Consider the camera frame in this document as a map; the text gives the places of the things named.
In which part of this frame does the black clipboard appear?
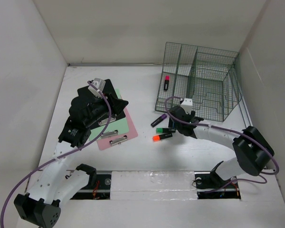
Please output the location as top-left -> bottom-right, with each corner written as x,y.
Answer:
71,79 -> 128,130

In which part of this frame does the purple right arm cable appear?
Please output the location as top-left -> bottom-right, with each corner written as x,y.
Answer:
164,96 -> 280,194

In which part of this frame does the green wire mesh organizer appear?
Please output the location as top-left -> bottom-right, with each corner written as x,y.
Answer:
155,42 -> 242,122

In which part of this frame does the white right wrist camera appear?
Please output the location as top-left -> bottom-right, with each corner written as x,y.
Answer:
180,98 -> 193,114

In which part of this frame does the pink capped black highlighter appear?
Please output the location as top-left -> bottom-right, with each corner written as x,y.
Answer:
163,75 -> 170,91

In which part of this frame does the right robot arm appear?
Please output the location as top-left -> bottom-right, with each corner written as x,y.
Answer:
169,106 -> 275,190

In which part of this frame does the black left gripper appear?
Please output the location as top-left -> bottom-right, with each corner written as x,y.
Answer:
84,91 -> 128,127

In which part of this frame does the green clipboard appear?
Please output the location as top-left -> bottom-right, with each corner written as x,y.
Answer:
89,89 -> 129,150

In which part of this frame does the purple capped black highlighter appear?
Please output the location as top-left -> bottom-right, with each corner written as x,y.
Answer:
151,114 -> 167,127

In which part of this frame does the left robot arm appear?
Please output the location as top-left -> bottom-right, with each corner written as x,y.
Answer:
14,92 -> 129,228

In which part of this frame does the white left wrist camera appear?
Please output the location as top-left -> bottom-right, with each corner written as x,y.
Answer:
87,78 -> 106,98

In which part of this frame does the pink clipboard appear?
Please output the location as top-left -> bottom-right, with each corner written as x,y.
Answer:
97,108 -> 138,151

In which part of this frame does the green capped black highlighter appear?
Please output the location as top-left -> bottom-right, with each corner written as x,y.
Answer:
156,128 -> 176,133

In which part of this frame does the orange capped black highlighter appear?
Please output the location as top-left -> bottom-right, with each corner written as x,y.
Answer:
152,133 -> 173,142

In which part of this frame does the blue capped black highlighter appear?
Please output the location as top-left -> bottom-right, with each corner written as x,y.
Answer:
168,119 -> 175,128

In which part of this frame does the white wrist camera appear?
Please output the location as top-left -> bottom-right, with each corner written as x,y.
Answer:
180,98 -> 193,114
87,78 -> 106,98

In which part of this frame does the black mounting rail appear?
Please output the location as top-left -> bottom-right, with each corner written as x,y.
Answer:
72,171 -> 241,201

